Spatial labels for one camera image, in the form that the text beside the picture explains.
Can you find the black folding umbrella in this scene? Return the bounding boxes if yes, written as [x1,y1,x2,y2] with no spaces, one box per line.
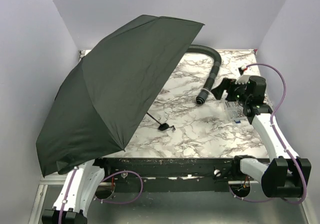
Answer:
[36,14,203,176]

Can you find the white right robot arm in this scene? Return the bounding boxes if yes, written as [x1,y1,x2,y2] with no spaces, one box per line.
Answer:
[211,75,312,202]

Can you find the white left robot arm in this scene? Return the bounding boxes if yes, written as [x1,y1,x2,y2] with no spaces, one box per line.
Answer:
[41,160,105,224]

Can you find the clear plastic parts box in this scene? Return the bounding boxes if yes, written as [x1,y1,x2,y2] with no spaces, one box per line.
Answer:
[223,101,247,123]

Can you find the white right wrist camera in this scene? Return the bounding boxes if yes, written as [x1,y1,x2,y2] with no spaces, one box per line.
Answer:
[235,75,251,85]

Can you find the black corrugated hose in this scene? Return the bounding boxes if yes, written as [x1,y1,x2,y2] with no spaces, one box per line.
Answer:
[188,43,223,106]

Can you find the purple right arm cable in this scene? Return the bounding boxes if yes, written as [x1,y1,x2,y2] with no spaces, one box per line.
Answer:
[228,63,308,205]

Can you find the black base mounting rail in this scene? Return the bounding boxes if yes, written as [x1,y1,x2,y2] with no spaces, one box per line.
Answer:
[94,158,256,194]

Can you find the aluminium frame rail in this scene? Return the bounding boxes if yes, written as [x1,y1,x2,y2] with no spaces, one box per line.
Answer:
[29,173,67,224]

